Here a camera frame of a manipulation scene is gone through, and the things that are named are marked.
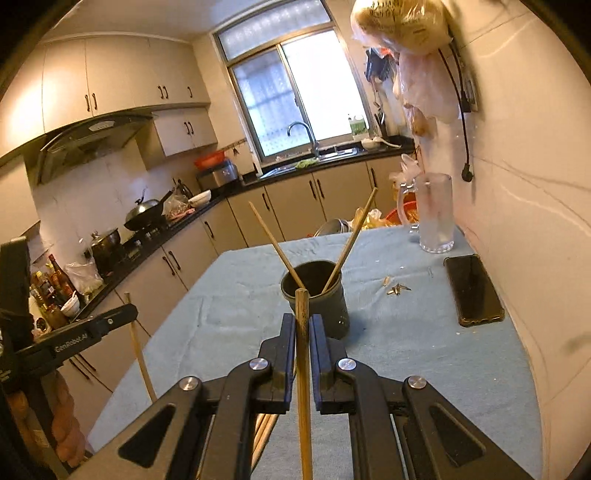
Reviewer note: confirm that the white bowl with spoon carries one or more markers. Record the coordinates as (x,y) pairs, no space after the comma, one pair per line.
(371,144)

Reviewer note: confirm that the black wall rack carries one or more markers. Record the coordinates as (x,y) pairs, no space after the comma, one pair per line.
(376,64)

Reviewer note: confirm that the red plastic basin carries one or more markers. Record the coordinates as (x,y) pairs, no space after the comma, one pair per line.
(406,217)

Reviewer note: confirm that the green dish soap bottle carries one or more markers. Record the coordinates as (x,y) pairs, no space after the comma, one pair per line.
(358,129)

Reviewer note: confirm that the small white bowl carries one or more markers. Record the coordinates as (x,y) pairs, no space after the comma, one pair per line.
(71,307)

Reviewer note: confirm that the dark utensil container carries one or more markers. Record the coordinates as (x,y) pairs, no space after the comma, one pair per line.
(379,124)

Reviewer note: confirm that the black smartphone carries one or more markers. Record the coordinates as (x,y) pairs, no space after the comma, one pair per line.
(473,290)

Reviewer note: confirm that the beige upper cabinets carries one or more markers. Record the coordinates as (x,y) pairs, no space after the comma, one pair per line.
(115,78)

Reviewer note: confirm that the kitchen window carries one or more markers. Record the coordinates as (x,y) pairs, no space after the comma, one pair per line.
(314,92)

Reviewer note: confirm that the black range hood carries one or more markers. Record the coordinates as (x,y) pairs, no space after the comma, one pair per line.
(83,138)

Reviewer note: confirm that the beige lower cabinets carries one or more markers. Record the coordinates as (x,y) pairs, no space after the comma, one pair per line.
(286,203)

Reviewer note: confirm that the red plastic basket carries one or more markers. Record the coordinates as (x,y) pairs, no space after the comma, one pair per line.
(210,160)

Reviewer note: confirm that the hanging bag of flatbread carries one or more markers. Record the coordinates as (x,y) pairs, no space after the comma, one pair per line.
(401,23)

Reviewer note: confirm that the cluster of condiment bottles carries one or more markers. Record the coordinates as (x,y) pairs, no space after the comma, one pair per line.
(55,281)

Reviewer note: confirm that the beige cabinets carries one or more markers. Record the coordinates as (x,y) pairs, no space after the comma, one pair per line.
(115,78)
(286,203)

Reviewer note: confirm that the steel sink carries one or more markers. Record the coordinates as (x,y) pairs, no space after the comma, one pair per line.
(323,159)

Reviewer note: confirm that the chrome sink faucet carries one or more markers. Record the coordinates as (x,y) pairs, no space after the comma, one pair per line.
(314,143)

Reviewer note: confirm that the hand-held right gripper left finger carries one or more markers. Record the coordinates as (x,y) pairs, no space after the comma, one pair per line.
(290,341)

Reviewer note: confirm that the hanging clear plastic bags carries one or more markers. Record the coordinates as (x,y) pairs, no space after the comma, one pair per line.
(425,87)

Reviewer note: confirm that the dark round chopstick holder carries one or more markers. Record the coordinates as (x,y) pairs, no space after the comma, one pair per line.
(332,309)

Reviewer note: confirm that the steel cooking pot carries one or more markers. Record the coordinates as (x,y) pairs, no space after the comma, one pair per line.
(105,251)

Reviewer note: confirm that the scattered seed shells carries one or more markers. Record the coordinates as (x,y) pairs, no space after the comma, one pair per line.
(397,290)

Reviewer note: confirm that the wall socket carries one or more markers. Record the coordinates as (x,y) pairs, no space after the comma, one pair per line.
(471,94)

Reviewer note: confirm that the person's left hand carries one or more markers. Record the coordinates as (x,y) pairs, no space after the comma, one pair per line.
(64,424)

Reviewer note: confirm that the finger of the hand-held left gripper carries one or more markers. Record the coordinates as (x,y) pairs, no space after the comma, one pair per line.
(111,319)

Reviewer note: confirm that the black wok with lid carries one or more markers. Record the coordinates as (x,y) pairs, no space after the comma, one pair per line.
(143,214)

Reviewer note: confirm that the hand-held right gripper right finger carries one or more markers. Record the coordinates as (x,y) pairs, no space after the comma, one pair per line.
(316,341)

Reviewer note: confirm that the blue-grey table cloth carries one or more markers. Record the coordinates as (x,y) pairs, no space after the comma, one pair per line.
(415,369)

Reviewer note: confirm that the white plastic bag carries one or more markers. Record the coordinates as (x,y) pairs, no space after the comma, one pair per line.
(85,277)

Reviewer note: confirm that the clear plastic food bag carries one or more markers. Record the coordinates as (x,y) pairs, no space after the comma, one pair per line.
(178,207)

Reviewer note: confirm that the silver rice cooker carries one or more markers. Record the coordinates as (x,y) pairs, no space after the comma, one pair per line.
(219,175)

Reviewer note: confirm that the clear glass mug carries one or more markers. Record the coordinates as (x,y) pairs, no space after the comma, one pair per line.
(436,221)

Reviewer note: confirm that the black kitchen countertop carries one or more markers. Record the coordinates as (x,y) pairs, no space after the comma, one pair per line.
(138,258)

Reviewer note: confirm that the orange plastic bag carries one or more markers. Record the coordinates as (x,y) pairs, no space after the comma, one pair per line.
(374,219)

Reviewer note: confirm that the light bamboo chopstick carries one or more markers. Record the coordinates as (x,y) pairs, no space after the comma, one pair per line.
(303,415)
(355,230)
(138,350)
(272,240)

